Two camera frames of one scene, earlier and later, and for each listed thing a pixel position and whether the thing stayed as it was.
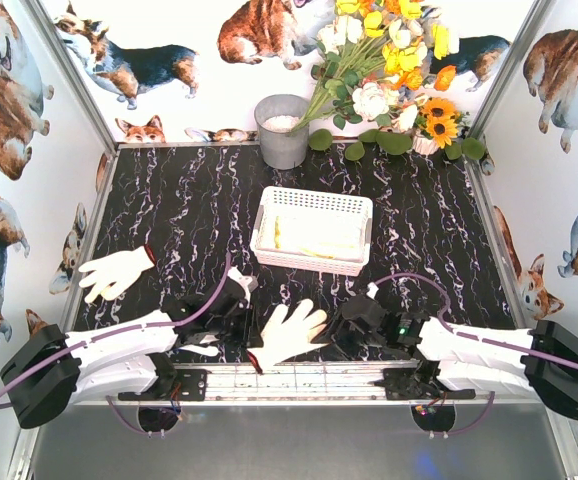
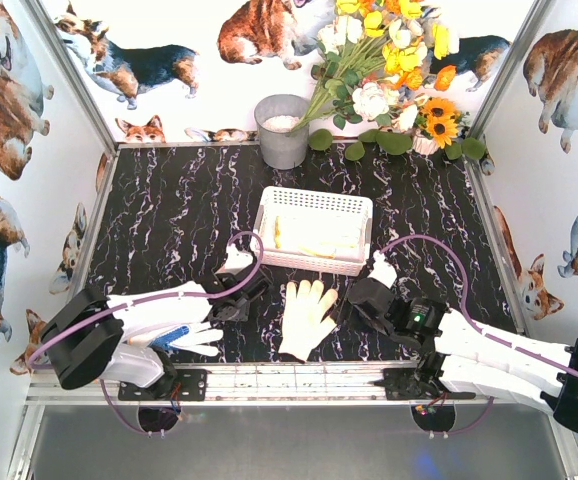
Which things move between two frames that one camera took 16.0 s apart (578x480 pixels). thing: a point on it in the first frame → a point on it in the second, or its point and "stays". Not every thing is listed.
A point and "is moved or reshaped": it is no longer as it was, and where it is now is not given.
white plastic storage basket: (313, 231) stays
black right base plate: (420, 383) stays
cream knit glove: (284, 340) is moved or reshaped
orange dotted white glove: (322, 236) stays
